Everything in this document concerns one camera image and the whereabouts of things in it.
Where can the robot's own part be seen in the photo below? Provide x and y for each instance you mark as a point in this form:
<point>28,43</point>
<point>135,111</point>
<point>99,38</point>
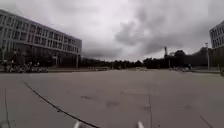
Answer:
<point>140,125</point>
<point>77,125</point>

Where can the grey building with window grid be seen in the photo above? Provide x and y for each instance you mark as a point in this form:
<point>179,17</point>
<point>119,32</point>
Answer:
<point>36,40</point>

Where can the row of parked bicycles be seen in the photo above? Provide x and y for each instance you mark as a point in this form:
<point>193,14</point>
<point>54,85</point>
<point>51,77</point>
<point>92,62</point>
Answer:
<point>23,69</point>

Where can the pole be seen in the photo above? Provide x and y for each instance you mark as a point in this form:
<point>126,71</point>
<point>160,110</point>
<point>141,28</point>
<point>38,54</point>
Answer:
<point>207,56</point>

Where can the row of trees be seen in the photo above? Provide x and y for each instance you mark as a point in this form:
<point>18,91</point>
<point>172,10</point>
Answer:
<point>133,63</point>

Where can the grey concrete paved plaza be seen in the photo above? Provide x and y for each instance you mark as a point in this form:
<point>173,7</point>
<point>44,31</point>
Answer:
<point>113,90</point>

